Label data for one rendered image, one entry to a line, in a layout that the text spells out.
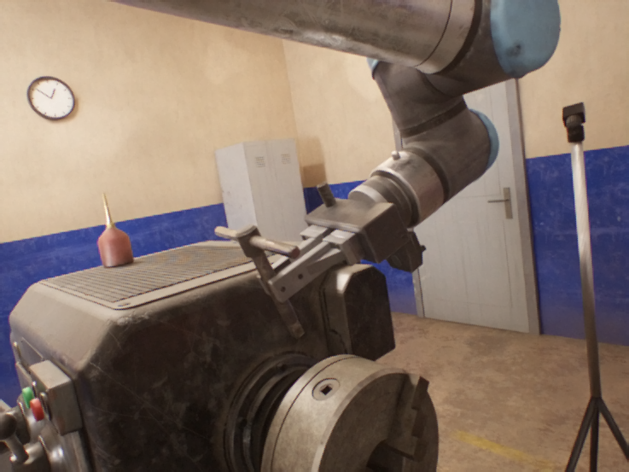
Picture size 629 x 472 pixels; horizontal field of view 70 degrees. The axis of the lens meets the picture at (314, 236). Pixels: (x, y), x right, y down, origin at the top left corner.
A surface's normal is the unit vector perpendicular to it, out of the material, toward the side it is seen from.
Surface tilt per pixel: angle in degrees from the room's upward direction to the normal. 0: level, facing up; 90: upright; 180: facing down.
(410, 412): 49
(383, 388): 90
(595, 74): 90
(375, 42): 153
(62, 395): 90
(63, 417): 90
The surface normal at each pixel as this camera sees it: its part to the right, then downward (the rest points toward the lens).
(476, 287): -0.73, 0.21
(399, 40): 0.17, 0.86
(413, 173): 0.12, -0.42
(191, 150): 0.66, 0.00
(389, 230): 0.49, 0.12
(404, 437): -0.65, -0.49
